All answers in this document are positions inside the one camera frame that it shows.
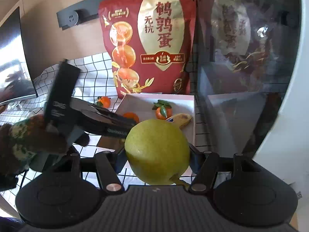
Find black and white checked cloth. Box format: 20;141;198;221
0;52;201;191

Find black microwave oven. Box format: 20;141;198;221
193;0;309;199

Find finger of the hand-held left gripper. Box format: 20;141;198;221
84;125;131;139
94;106;137;131

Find black monitor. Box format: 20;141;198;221
0;6;39;107

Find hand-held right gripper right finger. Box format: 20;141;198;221
189;144;268;195

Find grey wall socket rail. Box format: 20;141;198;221
56;0;150;31

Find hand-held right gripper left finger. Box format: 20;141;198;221
46;147;126;195

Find tangerine with green leaves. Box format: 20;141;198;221
152;100;173;121

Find green pear with stem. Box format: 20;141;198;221
124;118;191;190

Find pink box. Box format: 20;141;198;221
97;93;196;177

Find red snack bag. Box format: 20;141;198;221
98;0;197;99

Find banana with sticker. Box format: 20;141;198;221
168;113;193;128

